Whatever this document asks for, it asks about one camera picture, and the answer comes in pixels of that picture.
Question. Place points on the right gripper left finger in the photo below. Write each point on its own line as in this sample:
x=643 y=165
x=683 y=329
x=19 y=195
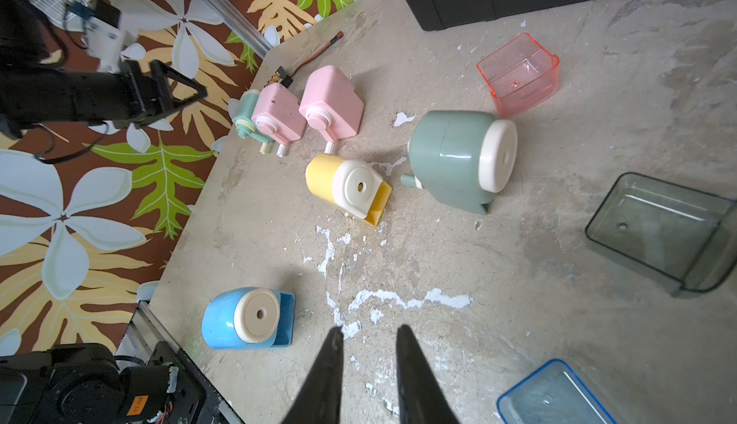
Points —
x=319 y=400

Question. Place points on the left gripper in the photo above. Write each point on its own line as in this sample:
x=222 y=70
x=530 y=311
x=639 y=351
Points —
x=156 y=95

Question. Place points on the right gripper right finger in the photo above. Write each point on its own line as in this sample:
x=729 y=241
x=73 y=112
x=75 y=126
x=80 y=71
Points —
x=420 y=397

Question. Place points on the green sharpener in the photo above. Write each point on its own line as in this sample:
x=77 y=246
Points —
x=464 y=159
x=241 y=113

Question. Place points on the pink sharpener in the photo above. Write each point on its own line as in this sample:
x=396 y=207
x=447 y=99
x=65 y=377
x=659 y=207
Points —
x=331 y=106
x=277 y=115

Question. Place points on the blue pencil sharpener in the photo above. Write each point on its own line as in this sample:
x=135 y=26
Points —
x=250 y=318

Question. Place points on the clear blue tray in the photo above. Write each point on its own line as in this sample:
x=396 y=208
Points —
x=553 y=393

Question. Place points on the clear pink tray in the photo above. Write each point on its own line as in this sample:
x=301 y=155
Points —
x=520 y=75

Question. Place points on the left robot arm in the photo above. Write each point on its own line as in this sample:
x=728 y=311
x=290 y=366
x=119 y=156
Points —
x=37 y=90

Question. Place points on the yellow pencil sharpener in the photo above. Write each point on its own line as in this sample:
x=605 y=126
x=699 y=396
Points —
x=350 y=184

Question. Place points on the clear grey tray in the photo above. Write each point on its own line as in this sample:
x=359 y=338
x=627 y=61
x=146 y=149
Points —
x=680 y=237

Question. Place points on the black battery holder left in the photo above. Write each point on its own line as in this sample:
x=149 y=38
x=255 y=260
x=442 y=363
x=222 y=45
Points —
x=282 y=76

